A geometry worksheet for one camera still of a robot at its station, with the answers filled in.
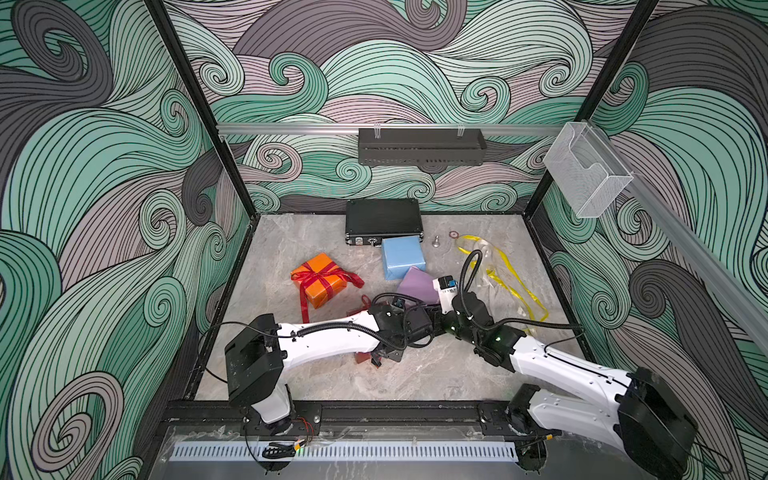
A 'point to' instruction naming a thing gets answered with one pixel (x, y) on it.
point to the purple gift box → (418, 283)
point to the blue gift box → (400, 254)
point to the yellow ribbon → (506, 280)
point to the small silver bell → (436, 243)
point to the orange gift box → (316, 291)
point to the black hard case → (368, 221)
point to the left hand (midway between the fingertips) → (389, 344)
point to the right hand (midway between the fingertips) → (418, 312)
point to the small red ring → (454, 234)
